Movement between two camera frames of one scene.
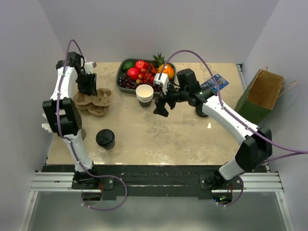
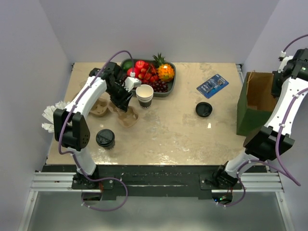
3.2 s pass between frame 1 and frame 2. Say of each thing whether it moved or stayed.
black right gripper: moved
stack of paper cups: stayed
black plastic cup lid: stayed
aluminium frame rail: stayed
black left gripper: moved
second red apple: stayed
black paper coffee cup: stayed
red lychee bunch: stayed
